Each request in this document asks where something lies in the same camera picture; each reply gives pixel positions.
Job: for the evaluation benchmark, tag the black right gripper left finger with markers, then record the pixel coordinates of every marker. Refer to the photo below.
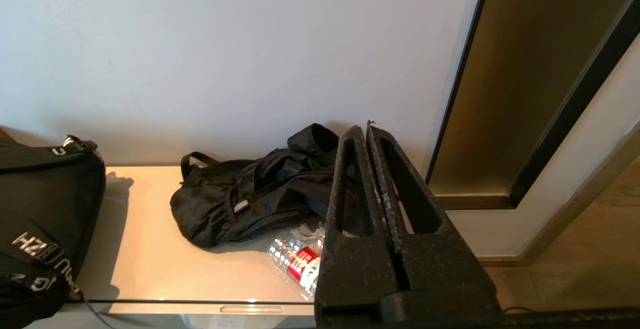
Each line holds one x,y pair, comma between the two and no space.
355,269

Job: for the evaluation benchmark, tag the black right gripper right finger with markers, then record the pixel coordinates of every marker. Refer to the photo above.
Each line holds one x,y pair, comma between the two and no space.
440,264

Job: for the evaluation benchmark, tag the clear plastic water bottle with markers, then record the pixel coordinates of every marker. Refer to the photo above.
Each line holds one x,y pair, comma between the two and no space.
300,264

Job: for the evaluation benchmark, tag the crumpled black cloth bag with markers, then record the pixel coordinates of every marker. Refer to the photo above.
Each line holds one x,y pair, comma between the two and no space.
250,204

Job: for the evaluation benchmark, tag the large black backpack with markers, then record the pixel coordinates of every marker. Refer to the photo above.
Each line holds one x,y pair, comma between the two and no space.
45,209

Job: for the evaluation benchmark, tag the dark brown door frame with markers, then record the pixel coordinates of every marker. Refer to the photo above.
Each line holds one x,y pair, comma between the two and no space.
525,94

